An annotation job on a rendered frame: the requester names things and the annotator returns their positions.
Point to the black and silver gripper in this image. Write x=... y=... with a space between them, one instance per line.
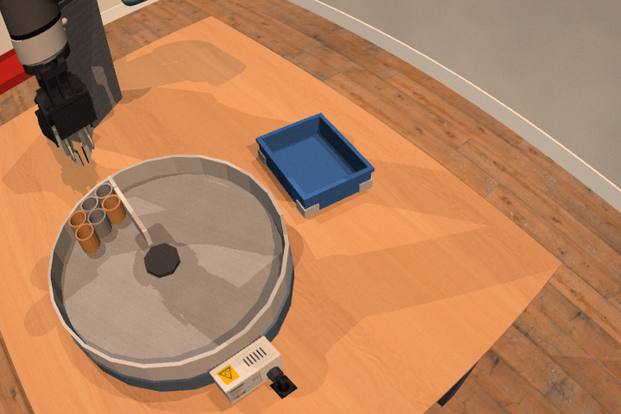
x=71 y=108

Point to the grey round turntable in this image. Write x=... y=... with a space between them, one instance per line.
x=135 y=299

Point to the grey metal sleeve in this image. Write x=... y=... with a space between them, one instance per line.
x=89 y=204
x=104 y=190
x=100 y=222

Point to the bronze bushing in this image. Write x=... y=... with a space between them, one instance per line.
x=116 y=215
x=87 y=238
x=76 y=219

